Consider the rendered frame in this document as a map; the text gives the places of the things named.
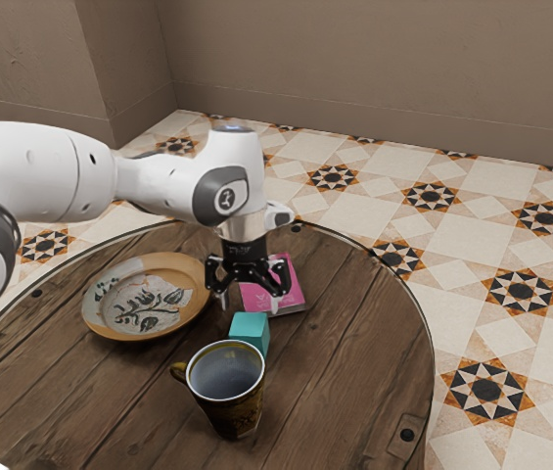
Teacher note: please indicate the pink book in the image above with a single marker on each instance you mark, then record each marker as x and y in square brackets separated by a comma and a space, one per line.
[286, 291]

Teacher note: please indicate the ochre floral ceramic plate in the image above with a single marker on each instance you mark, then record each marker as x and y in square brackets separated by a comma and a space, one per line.
[147, 296]

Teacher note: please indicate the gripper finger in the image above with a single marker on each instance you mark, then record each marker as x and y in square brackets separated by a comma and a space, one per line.
[276, 281]
[217, 284]

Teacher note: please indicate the dark yellow patterned mug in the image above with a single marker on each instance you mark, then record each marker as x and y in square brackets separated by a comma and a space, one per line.
[227, 391]

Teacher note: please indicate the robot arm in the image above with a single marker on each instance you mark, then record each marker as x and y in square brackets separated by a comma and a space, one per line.
[60, 171]

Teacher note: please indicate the teal block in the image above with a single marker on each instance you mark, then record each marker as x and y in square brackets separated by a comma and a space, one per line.
[250, 333]

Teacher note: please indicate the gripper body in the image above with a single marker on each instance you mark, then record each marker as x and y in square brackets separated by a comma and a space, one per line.
[243, 254]

